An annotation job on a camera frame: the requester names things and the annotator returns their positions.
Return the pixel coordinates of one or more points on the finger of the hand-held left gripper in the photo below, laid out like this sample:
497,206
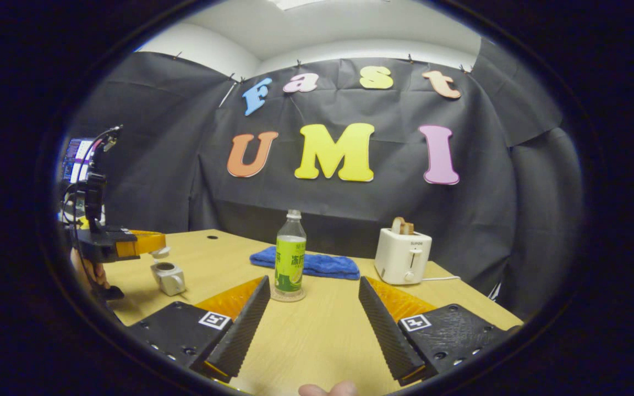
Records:
105,245

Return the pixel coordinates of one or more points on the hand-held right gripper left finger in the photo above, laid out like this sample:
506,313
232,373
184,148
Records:
245,330

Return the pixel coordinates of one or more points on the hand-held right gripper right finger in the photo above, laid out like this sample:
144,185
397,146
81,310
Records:
383,335

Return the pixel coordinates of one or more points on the round brown coaster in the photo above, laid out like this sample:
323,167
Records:
275,297

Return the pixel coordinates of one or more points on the white teacup lid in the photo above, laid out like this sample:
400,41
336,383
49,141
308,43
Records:
160,253

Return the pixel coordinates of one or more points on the white teacup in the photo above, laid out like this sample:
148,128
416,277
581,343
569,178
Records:
171,281

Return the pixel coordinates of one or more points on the green label water bottle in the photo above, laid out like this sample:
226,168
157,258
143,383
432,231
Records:
290,258

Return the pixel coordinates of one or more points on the computer monitor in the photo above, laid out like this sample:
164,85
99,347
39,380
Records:
77,159

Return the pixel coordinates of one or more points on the black backdrop cloth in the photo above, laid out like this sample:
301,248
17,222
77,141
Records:
157,165

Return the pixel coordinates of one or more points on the white toaster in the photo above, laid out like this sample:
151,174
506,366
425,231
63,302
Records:
402,256

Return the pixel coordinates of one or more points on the blue towel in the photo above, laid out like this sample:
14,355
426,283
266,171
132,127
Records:
328,265

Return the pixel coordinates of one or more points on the bread slice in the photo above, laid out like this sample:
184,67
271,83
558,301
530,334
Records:
402,225

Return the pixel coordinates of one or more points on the ceiling light panel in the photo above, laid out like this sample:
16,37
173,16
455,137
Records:
298,4

